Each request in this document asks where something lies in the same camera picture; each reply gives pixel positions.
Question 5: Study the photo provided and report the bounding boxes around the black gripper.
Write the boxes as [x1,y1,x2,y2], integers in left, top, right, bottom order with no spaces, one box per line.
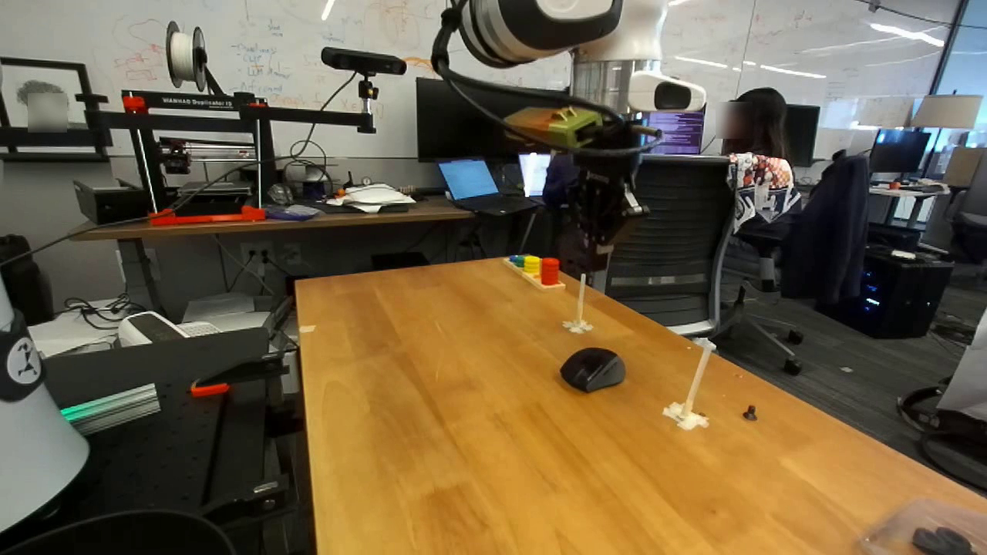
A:
[564,149,648,270]

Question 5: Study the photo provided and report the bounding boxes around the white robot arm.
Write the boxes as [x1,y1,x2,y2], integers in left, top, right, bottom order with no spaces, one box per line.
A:
[428,0,707,270]

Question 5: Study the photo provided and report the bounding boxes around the black computer mouse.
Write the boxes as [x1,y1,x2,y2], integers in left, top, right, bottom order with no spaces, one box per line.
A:
[561,347,627,394]

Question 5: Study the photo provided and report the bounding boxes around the colourful toy blocks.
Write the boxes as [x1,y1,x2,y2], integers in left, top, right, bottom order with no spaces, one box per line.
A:
[506,252,564,291]

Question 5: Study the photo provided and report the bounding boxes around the black mesh office chair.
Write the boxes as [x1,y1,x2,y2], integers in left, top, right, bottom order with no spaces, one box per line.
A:
[606,157,801,377]

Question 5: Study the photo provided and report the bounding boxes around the open laptop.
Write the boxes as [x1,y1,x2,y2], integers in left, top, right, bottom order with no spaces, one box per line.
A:
[439,157,537,215]

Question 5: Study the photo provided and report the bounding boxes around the seated person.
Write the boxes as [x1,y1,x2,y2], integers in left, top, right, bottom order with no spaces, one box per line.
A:
[723,85,801,227]

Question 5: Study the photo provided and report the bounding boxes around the white peg stand far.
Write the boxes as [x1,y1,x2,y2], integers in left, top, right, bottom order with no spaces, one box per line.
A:
[664,338,717,432]

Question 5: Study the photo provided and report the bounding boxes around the red black 3D printer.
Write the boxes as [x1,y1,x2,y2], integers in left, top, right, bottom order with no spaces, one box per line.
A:
[74,85,381,227]

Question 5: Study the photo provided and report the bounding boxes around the framed portrait picture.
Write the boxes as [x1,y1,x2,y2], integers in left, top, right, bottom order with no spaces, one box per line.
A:
[0,57,87,130]

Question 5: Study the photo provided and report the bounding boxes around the black stereo camera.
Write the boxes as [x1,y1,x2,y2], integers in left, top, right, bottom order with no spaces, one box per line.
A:
[320,47,408,78]

